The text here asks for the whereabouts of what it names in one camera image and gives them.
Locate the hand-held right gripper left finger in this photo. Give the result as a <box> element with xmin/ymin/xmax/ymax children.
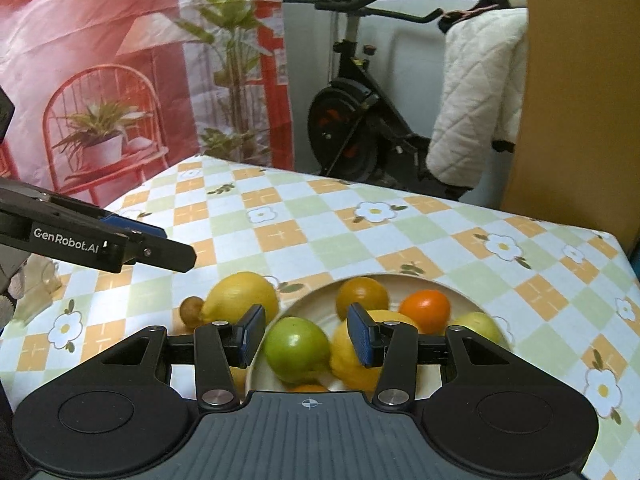
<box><xmin>80</xmin><ymin>304</ymin><xmax>266</xmax><ymax>409</ymax></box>

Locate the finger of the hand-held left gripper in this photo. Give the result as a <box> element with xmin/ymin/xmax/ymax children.
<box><xmin>97</xmin><ymin>212</ymin><xmax>167</xmax><ymax>241</ymax></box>
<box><xmin>107</xmin><ymin>230</ymin><xmax>197</xmax><ymax>274</ymax></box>

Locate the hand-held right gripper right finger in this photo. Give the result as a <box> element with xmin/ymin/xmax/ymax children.
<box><xmin>347</xmin><ymin>302</ymin><xmax>551</xmax><ymax>407</ymax></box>

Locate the yellow lemon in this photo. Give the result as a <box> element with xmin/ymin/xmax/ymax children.
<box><xmin>330</xmin><ymin>309</ymin><xmax>420</xmax><ymax>392</ymax></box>
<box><xmin>200</xmin><ymin>271</ymin><xmax>280</xmax><ymax>332</ymax></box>

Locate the dark orange tangerine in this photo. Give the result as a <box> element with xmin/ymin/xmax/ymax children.
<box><xmin>335</xmin><ymin>276</ymin><xmax>390</xmax><ymax>322</ymax></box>

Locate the green apple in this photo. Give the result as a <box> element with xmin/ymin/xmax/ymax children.
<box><xmin>452</xmin><ymin>311</ymin><xmax>504</xmax><ymax>348</ymax></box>
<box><xmin>263</xmin><ymin>317</ymin><xmax>332</xmax><ymax>384</ymax></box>

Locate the beige round plate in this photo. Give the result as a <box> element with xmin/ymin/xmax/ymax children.
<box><xmin>245</xmin><ymin>272</ymin><xmax>506</xmax><ymax>396</ymax></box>

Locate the person's left hand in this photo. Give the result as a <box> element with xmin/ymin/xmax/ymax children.
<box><xmin>0</xmin><ymin>262</ymin><xmax>30</xmax><ymax>333</ymax></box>

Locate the small brown longan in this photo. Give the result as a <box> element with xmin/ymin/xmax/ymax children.
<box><xmin>179</xmin><ymin>296</ymin><xmax>206</xmax><ymax>327</ymax></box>

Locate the red printed backdrop cloth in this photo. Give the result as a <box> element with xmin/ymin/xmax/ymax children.
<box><xmin>0</xmin><ymin>0</ymin><xmax>296</xmax><ymax>211</ymax></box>

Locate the black exercise bike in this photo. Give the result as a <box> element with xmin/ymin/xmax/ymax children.
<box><xmin>306</xmin><ymin>0</ymin><xmax>516</xmax><ymax>201</ymax></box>

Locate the white quilted blanket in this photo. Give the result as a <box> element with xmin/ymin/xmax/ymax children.
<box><xmin>426</xmin><ymin>7</ymin><xmax>530</xmax><ymax>191</ymax></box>

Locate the wooden board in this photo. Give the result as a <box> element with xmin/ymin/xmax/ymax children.
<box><xmin>500</xmin><ymin>0</ymin><xmax>640</xmax><ymax>261</ymax></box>

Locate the black garment pink trim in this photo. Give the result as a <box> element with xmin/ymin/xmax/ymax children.
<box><xmin>437</xmin><ymin>0</ymin><xmax>511</xmax><ymax>33</ymax></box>

